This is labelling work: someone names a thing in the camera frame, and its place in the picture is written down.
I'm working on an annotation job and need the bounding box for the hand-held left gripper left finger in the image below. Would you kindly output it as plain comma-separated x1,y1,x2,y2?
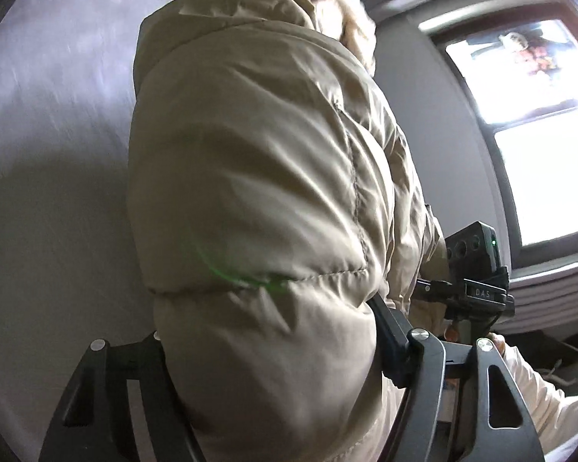
39,332,208,462

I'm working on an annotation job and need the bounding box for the person's right hand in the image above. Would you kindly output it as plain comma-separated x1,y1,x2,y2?
443,321,507,354

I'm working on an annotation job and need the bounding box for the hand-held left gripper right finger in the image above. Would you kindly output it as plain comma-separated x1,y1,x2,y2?
366,293,545,462

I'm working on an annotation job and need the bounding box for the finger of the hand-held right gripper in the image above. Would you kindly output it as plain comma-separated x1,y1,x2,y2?
414,278,452,301

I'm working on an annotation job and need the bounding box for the window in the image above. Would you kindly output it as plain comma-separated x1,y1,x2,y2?
417,7,578,270

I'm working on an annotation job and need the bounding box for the cream striped fuzzy garment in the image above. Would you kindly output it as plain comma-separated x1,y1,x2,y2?
190,0,377,75

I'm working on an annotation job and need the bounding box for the purple bed blanket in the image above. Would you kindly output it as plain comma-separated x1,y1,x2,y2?
0,0,198,462

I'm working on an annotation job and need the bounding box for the beige puffer jacket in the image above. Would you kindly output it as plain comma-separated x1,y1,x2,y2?
125,0,456,462

